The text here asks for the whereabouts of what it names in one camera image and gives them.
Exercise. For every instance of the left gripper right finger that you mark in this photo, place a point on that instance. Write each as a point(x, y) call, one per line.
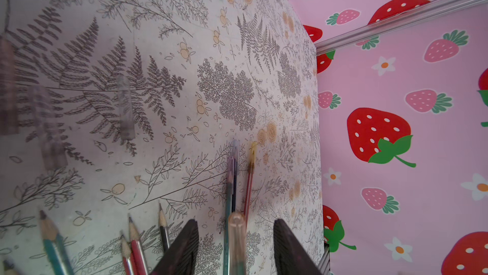
point(289, 255)

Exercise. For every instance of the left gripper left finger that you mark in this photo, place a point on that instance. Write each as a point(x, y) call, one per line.
point(181, 257)

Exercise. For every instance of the teal green pencil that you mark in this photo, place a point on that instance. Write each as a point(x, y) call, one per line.
point(54, 247)

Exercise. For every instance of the blue pencil with cap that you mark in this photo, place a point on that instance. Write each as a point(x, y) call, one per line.
point(231, 178)

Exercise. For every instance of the red pencil yellow cap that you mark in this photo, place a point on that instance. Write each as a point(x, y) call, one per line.
point(251, 168)

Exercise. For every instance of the right aluminium corner post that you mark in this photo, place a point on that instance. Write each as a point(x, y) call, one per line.
point(424, 13)

